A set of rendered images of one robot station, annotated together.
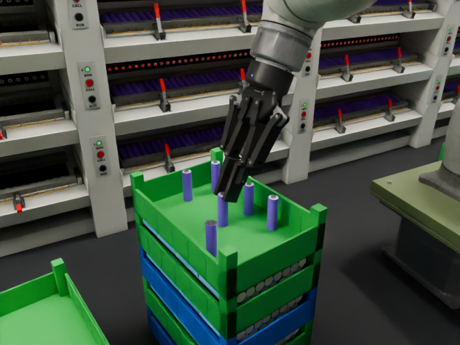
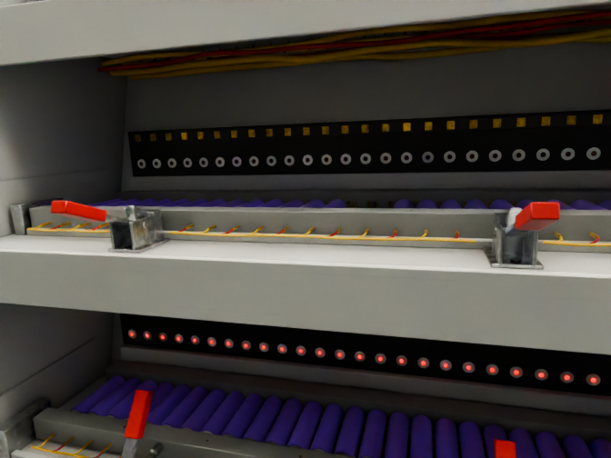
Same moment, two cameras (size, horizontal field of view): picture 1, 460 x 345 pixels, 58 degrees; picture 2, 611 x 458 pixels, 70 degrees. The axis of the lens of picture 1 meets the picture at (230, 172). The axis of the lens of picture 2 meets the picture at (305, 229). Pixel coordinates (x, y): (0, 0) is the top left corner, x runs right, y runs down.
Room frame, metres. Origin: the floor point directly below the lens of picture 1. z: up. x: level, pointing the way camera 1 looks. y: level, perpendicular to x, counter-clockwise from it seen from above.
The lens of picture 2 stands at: (1.34, -0.76, 0.76)
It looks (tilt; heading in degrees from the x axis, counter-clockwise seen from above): 3 degrees up; 44
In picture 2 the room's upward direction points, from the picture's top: 2 degrees clockwise
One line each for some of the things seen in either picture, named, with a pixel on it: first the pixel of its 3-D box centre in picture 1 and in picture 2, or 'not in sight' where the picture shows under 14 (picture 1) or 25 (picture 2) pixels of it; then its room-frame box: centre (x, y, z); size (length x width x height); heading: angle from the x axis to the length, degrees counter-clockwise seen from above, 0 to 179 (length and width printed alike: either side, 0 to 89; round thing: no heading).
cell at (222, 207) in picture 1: (222, 209); not in sight; (0.62, 0.01, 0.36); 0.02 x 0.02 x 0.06
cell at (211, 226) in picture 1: (211, 239); not in sight; (0.53, 0.03, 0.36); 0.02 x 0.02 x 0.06
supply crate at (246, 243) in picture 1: (221, 209); not in sight; (0.61, 0.02, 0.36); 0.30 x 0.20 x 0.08; 37
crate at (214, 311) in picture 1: (221, 246); not in sight; (0.61, 0.02, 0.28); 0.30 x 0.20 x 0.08; 37
